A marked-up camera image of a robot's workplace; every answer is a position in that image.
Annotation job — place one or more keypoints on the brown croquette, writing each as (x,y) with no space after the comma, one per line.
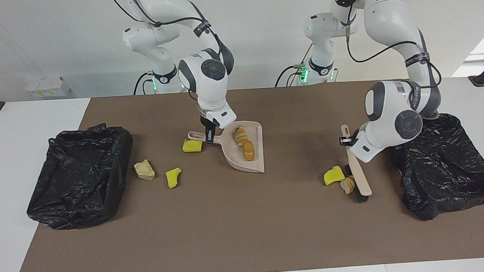
(248,151)

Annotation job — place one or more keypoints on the pale fried dumpling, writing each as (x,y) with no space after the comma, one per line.
(144,170)

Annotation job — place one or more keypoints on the curved yellow sponge piece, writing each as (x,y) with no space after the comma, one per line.
(172,178)

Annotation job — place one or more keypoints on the white cardboard box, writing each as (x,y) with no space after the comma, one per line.
(48,88)

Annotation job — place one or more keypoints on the notched yellow sponge piece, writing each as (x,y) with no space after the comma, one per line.
(192,146)

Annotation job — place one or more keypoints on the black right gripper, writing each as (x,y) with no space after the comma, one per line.
(210,127)

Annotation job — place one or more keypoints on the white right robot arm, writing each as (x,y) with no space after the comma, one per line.
(209,87)

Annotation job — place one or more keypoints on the striped shell shaped bread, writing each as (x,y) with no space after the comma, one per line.
(347,185)

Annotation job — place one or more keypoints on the yellow sponge chunk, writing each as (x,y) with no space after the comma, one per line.
(332,176)

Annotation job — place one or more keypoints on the black bag lined bin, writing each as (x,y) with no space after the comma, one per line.
(446,174)
(81,183)

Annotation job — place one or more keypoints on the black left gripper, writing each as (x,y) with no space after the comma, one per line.
(356,138)

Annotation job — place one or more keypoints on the beige plastic dustpan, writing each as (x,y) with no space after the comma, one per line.
(230,157)

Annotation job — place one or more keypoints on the brown table mat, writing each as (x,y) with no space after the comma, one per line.
(231,237)

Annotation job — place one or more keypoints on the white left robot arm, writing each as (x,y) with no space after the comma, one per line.
(392,114)

